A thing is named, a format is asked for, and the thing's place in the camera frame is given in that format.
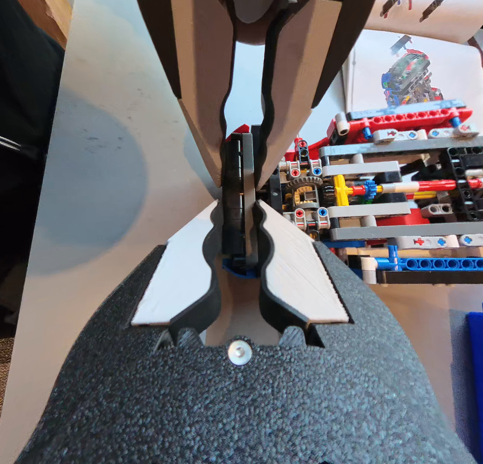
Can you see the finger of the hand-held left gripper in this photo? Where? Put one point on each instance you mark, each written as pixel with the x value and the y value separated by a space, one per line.
pixel 203 75
pixel 294 75

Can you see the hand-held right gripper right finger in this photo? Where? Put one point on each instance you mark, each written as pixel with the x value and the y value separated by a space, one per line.
pixel 302 279

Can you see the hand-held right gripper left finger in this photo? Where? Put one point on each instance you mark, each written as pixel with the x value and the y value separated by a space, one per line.
pixel 177 283

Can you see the instruction booklet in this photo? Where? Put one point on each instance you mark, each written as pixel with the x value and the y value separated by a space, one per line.
pixel 369 75

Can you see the black segmented brick bar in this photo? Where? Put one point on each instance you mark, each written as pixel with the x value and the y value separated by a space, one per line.
pixel 232 192

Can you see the toy brick car model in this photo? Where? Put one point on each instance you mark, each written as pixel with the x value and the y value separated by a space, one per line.
pixel 362 168

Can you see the person's left hand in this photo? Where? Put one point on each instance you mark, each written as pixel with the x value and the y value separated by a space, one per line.
pixel 251 36

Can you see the person's dark clothing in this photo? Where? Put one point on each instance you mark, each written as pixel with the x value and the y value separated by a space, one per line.
pixel 22 132

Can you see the blue plastic bin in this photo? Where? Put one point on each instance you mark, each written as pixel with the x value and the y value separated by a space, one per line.
pixel 476 358

